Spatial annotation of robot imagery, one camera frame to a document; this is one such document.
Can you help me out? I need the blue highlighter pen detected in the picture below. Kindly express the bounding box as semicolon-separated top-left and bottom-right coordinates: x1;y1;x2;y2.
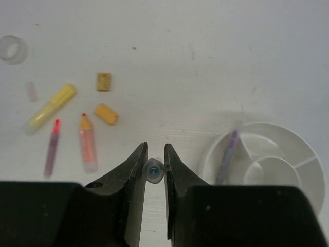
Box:
142;158;165;184

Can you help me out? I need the purple pen in organizer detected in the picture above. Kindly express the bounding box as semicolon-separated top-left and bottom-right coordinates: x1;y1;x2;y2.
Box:
215;129;239;185

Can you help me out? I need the white round desk organizer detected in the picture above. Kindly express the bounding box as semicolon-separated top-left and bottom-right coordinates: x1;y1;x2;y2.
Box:
197;122;326;215

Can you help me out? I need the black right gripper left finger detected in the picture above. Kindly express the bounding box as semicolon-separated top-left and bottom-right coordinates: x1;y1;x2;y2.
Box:
1;143;148;246

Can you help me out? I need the yellow highlighter pen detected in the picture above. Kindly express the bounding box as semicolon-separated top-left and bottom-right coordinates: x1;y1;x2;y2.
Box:
24;84;77;135

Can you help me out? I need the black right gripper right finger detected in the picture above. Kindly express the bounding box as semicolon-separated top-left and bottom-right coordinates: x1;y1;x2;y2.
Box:
164;144;327;246

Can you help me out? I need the purple pen red tip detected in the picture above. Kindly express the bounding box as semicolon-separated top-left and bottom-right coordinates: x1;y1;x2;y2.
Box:
44;119;61;177

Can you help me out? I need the tan eraser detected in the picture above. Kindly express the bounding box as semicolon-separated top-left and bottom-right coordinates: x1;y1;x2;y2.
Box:
96;73;111;92

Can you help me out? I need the clear tape roll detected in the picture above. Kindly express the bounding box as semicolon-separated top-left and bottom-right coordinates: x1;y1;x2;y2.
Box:
0;35;29;65

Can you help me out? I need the clear pen cap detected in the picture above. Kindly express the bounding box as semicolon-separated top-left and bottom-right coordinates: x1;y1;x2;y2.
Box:
26;81;38;103

